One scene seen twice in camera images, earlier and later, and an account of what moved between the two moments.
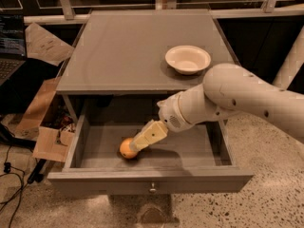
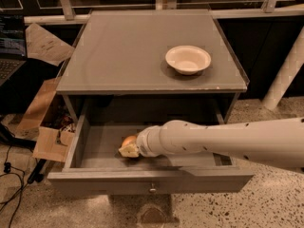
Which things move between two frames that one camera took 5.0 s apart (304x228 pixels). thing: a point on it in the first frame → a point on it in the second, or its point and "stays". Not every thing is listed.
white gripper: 169,113 → 143,142
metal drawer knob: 152,189 stays
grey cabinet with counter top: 118,69 stays
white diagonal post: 292,63 stays
